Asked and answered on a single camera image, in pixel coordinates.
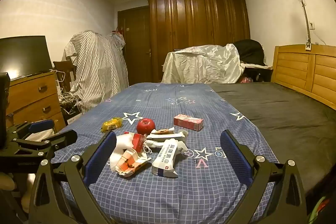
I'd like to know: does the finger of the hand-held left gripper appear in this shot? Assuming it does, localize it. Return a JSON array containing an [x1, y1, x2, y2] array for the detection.
[[7, 120, 55, 140], [16, 130, 78, 159]]

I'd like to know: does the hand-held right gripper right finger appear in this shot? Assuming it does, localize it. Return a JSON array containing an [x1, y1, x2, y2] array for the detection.
[[220, 130, 310, 224]]

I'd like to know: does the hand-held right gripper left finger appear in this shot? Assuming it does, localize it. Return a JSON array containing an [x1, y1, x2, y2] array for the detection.
[[28, 131, 117, 224]]

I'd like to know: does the white plastic bag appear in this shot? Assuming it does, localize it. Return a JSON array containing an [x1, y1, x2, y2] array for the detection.
[[109, 133, 153, 177]]

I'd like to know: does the orange white paper wrapper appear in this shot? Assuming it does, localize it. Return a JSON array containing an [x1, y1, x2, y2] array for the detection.
[[115, 149, 152, 178]]

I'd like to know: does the red white cigarette pack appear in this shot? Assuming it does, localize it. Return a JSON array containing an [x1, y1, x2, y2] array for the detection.
[[124, 132, 146, 152]]

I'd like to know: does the white cardboard box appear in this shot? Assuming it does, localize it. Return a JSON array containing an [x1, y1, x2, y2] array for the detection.
[[66, 111, 80, 126]]

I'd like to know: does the wooden chest of drawers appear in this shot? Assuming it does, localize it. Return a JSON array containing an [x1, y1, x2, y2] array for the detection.
[[5, 70, 66, 132]]

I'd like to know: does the yellow snack wrapper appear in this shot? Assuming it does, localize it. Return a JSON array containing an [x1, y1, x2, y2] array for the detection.
[[101, 117, 123, 133]]

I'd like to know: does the black bed sheet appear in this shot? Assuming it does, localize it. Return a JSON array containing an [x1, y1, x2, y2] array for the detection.
[[210, 82, 336, 203]]

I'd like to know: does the red apple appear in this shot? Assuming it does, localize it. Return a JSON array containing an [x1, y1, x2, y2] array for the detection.
[[136, 118, 156, 135]]

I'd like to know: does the black flat monitor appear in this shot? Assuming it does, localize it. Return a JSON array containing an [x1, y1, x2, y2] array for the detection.
[[0, 35, 53, 81]]

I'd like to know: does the white face mask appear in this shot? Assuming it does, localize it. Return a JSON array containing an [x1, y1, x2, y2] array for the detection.
[[143, 139, 168, 155]]

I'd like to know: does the red cardboard box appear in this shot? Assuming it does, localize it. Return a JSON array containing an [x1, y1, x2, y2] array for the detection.
[[173, 114, 205, 131]]

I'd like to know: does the dark wooden chair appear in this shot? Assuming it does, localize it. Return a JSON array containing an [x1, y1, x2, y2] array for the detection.
[[53, 60, 76, 93]]

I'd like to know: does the white crumpled cloth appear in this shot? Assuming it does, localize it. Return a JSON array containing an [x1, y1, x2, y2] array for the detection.
[[0, 171, 36, 214]]

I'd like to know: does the small printed snack wrapper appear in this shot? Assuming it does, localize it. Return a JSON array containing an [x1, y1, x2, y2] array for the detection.
[[151, 128, 175, 135]]

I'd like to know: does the blue star-print blanket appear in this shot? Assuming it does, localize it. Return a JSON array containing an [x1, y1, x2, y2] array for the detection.
[[51, 82, 280, 224]]

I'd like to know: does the striped grey white cloth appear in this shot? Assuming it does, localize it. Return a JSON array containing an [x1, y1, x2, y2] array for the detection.
[[63, 30, 130, 114]]

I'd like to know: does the white satin cloth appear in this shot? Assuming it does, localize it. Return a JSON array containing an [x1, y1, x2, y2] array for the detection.
[[161, 43, 245, 84]]

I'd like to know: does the dark wooden door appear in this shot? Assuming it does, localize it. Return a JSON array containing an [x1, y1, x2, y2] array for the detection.
[[117, 6, 152, 86]]

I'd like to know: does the long curved pole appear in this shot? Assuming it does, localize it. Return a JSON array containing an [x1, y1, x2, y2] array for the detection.
[[236, 0, 313, 51]]

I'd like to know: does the brown wooden wardrobe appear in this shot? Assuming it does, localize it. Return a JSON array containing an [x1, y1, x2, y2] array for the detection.
[[148, 0, 251, 83]]

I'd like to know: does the tangle of white cables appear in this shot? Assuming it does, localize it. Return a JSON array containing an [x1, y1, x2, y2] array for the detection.
[[51, 70, 82, 111]]

